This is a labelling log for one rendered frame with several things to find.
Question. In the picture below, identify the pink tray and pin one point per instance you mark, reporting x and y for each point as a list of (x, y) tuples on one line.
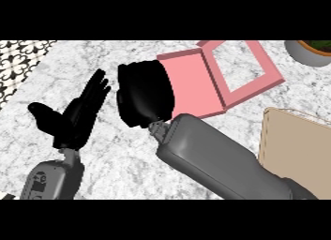
[(197, 84)]

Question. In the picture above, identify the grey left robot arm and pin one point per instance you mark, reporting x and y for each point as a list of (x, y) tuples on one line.
[(53, 179)]

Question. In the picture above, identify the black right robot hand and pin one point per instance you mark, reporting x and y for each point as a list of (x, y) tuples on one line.
[(143, 93)]

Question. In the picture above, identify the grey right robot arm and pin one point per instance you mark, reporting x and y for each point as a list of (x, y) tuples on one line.
[(224, 162)]

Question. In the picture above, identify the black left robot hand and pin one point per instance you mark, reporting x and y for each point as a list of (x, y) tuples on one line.
[(76, 117)]

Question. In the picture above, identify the grey potted plant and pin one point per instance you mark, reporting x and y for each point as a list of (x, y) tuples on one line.
[(318, 51)]

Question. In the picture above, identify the tan cardboard box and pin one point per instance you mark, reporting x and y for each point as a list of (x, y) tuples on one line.
[(304, 156)]

